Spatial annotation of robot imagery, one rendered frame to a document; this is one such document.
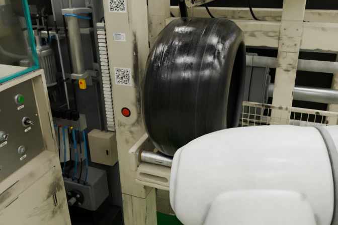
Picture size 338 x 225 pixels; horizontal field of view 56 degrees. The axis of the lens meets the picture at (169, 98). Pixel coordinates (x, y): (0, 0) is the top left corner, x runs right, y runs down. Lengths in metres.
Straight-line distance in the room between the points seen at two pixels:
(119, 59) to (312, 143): 0.98
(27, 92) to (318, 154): 1.14
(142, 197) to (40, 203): 0.45
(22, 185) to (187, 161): 1.04
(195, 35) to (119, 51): 0.34
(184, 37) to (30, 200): 0.87
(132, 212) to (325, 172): 1.35
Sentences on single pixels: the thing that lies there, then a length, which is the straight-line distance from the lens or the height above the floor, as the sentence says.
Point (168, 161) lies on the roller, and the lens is 1.30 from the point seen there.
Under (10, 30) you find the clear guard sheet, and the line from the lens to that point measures 1.27.
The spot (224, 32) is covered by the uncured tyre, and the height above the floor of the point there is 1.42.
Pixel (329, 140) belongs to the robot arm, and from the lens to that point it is 0.43.
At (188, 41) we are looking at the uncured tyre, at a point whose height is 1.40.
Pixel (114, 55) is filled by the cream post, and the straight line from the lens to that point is 1.30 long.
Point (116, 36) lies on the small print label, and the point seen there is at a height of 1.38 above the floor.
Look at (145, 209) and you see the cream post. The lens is 1.63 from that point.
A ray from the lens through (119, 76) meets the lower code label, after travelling 1.32.
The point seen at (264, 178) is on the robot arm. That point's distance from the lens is 0.39.
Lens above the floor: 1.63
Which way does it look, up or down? 23 degrees down
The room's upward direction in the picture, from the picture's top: 1 degrees counter-clockwise
